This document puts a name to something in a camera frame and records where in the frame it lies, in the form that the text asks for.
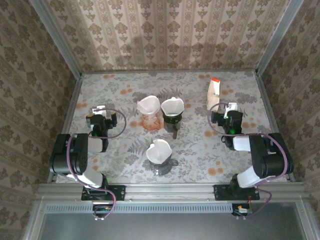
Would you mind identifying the floral patterned tablecloth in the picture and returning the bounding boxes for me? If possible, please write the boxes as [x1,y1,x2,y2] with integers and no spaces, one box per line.
[56,71,291,184]

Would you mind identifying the dark grey dripper with handle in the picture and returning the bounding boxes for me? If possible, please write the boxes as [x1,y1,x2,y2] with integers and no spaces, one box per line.
[163,119,183,140]

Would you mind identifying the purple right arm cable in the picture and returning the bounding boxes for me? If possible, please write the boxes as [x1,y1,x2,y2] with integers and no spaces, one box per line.
[207,102,288,221]

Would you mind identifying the small black controller board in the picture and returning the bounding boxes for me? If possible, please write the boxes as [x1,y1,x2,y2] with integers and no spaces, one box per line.
[231,203,252,216]
[92,203,113,216]

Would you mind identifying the aluminium table end rail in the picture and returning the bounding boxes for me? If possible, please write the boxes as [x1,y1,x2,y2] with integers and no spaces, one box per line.
[81,69,258,75]

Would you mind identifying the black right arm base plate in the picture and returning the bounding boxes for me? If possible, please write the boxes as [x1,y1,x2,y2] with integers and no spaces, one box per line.
[213,184,261,201]

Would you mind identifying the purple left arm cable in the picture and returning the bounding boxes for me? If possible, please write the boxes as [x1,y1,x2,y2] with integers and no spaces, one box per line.
[66,107,127,221]

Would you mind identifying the grey slotted cable duct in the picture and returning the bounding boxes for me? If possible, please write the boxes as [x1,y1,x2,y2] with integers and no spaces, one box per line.
[44,202,235,214]

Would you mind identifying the long aluminium mounting rail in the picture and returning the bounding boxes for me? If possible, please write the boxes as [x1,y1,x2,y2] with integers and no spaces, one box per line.
[37,182,307,202]

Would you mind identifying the aluminium corner post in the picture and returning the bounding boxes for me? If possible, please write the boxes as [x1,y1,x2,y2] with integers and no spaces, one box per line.
[255,0,305,77]
[29,0,83,80]

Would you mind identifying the grey metal panel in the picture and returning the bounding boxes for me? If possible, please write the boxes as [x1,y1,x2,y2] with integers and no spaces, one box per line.
[37,212,308,240]

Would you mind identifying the aluminium frame bar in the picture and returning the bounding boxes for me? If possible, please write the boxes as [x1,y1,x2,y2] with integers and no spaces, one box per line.
[22,197,47,240]
[296,199,317,240]

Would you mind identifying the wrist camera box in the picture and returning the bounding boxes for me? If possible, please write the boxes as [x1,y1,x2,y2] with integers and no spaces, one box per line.
[223,101,238,118]
[91,105,113,118]

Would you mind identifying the orange coffee filter package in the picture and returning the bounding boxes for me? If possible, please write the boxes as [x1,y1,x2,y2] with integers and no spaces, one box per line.
[206,77,222,111]

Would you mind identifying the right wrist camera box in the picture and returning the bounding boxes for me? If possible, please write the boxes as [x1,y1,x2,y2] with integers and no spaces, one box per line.
[223,101,238,118]

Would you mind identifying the orange glass pitcher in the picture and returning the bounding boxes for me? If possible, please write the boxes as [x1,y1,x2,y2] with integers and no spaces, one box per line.
[140,116,165,131]

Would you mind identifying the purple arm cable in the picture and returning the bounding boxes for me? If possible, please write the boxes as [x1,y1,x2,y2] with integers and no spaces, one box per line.
[66,107,127,221]
[207,102,288,221]

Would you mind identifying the white paper coffee filter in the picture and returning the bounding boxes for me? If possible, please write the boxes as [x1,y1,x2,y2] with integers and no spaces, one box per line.
[136,95,161,116]
[160,97,185,118]
[145,139,173,166]

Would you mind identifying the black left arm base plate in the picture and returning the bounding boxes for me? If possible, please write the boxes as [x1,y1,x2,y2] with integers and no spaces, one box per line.
[81,184,126,202]

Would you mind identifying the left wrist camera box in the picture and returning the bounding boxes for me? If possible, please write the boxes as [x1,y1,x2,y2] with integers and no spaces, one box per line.
[91,105,113,118]

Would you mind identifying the aluminium table side rail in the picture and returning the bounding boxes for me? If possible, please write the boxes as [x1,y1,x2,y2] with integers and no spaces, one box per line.
[254,72,297,182]
[47,74,83,183]

